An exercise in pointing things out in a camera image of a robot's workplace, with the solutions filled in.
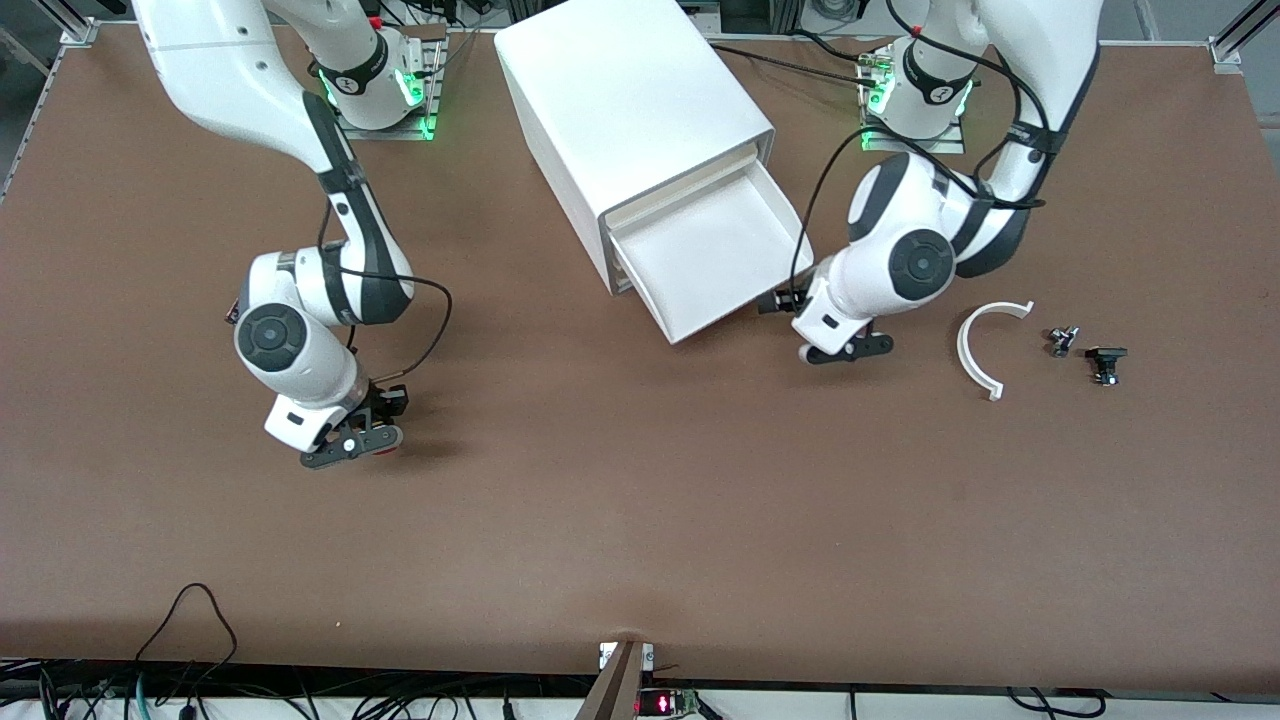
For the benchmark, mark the white curved plastic bracket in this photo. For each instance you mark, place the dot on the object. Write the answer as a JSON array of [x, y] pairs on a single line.
[[965, 345]]

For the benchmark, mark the brown camera stand post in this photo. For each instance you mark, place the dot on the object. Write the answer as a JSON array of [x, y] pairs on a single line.
[[615, 690]]

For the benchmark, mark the small black plastic part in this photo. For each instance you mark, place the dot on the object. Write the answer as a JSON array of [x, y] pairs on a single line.
[[1105, 355]]

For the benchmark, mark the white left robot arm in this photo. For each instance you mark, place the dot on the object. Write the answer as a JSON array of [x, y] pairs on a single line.
[[900, 265]]

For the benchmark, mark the aluminium frame profile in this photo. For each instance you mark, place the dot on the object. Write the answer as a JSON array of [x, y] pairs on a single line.
[[1235, 45], [80, 30]]

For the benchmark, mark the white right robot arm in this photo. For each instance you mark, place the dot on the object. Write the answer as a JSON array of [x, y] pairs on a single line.
[[300, 365]]

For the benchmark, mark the small red LED device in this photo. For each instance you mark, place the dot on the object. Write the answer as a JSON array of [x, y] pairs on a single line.
[[660, 704]]

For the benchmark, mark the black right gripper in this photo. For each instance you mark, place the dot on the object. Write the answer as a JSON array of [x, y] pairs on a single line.
[[384, 402]]

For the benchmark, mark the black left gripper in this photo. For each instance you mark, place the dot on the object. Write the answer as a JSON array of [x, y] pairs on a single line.
[[787, 300]]

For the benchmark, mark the white post bracket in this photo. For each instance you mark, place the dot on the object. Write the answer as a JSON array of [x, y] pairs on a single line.
[[648, 655]]

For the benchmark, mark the small black silver part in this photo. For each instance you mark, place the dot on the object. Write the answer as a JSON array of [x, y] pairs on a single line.
[[1060, 342]]

